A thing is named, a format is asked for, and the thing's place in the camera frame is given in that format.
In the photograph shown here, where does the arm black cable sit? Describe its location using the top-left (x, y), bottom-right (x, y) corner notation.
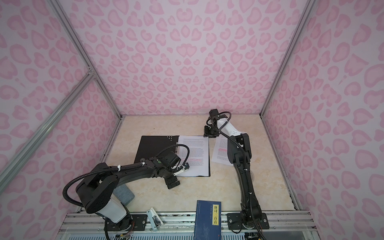
top-left (217, 110), bottom-right (266, 240)
top-left (62, 143), bottom-right (191, 208)

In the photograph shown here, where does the white paper sheet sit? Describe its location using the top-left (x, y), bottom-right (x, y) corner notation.
top-left (212, 135), bottom-right (233, 166)

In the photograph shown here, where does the white bracket on rail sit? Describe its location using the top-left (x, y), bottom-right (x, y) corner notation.
top-left (147, 207), bottom-right (164, 232)

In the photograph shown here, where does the aluminium corner post left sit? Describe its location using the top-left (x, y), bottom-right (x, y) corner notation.
top-left (47, 0), bottom-right (123, 120)

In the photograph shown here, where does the blue book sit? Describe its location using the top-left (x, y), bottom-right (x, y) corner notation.
top-left (193, 200), bottom-right (222, 240)

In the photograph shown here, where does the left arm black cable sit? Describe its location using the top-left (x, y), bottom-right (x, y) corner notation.
top-left (62, 143), bottom-right (191, 208)

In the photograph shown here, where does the aluminium corner post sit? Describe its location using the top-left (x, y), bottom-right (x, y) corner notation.
top-left (260, 0), bottom-right (318, 119)
top-left (47, 0), bottom-right (123, 120)

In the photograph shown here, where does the grey sponge block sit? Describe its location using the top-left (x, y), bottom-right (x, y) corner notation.
top-left (113, 184), bottom-right (135, 206)

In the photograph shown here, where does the aluminium rail frame front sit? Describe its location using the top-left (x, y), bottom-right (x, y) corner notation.
top-left (56, 211), bottom-right (320, 240)

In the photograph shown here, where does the printed paper sheet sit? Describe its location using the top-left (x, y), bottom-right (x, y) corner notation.
top-left (178, 136), bottom-right (211, 177)

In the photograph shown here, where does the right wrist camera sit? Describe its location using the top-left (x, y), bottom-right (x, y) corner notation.
top-left (209, 109), bottom-right (220, 119)

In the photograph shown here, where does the grey black file folder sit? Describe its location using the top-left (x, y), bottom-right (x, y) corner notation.
top-left (133, 135), bottom-right (211, 178)

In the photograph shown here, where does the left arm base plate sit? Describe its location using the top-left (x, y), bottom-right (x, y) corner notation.
top-left (104, 214), bottom-right (148, 232)

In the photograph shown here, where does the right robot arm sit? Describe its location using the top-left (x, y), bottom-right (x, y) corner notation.
top-left (204, 109), bottom-right (262, 231)

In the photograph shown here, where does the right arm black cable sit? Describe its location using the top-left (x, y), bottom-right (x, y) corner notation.
top-left (217, 110), bottom-right (266, 240)

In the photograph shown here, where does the aluminium corner post right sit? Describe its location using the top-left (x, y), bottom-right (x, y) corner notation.
top-left (260, 0), bottom-right (318, 119)

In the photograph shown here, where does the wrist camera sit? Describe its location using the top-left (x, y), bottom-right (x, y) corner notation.
top-left (173, 163), bottom-right (190, 176)
top-left (209, 109), bottom-right (220, 119)

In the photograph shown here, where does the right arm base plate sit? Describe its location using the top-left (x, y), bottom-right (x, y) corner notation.
top-left (226, 213), bottom-right (270, 231)

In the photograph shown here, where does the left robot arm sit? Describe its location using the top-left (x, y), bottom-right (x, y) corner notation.
top-left (76, 152), bottom-right (190, 230)

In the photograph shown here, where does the clear tape roll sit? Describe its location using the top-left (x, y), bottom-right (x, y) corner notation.
top-left (250, 171), bottom-right (255, 184)

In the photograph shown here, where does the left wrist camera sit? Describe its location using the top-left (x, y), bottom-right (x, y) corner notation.
top-left (173, 163), bottom-right (190, 176)

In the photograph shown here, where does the aluminium diagonal beam left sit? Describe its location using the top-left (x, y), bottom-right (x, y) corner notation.
top-left (1, 71), bottom-right (95, 193)

